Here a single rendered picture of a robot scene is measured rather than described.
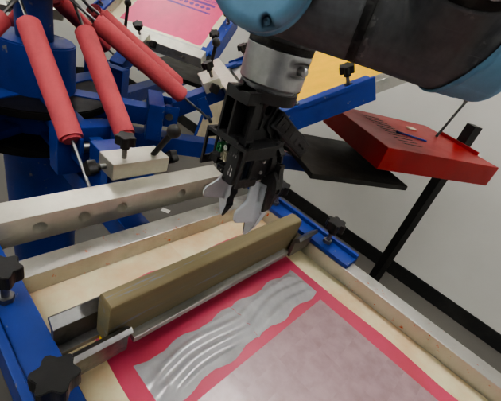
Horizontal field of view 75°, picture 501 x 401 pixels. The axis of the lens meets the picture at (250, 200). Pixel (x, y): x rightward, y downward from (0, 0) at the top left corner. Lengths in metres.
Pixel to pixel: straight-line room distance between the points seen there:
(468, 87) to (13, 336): 0.51
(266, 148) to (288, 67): 0.09
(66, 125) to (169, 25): 1.08
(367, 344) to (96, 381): 0.44
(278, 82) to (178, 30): 1.41
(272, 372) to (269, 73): 0.41
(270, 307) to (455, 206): 1.96
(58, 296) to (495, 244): 2.31
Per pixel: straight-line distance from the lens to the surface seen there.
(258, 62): 0.38
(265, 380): 0.54
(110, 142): 0.83
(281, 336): 0.59
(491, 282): 2.57
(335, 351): 0.62
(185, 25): 1.79
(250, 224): 0.48
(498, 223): 2.44
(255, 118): 0.39
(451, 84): 0.28
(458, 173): 1.59
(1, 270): 0.49
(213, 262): 0.51
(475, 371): 0.74
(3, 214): 0.61
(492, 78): 0.28
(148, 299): 0.47
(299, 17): 0.26
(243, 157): 0.38
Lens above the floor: 1.40
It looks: 30 degrees down
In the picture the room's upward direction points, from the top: 19 degrees clockwise
